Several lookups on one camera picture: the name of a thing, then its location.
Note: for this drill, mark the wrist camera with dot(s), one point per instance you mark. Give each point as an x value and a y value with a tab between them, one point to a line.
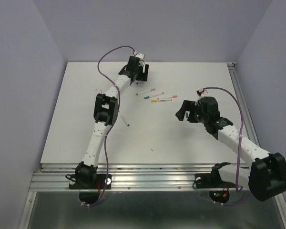
140	56
200	92

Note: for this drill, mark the pink capped marker pen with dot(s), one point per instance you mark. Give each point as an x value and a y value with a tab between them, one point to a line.
168	97

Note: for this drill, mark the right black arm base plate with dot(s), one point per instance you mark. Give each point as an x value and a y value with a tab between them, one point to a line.
208	181

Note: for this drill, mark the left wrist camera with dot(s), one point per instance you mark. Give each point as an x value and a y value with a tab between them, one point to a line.
140	56

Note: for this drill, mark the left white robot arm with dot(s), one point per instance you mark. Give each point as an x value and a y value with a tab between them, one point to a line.
105	115

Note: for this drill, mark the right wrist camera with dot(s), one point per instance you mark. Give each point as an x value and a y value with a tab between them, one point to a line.
200	92

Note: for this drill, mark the yellow capped marker pen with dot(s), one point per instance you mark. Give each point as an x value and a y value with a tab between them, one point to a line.
161	100

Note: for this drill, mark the peach capped marker pen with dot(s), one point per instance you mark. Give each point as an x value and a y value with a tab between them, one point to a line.
146	91

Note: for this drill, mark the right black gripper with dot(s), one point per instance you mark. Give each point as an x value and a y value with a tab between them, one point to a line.
187	105

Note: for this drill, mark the aluminium right side rail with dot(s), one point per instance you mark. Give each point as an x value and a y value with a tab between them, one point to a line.
250	130

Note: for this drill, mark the green capped marker pen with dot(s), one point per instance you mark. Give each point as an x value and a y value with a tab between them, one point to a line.
153	95

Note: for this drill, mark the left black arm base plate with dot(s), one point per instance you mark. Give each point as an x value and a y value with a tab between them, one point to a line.
101	182

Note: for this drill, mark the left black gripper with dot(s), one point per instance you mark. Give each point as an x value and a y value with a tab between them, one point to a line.
143	76

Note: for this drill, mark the aluminium front rail frame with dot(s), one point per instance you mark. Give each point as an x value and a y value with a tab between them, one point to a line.
144	196

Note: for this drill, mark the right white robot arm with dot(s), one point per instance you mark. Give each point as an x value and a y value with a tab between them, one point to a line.
265	174

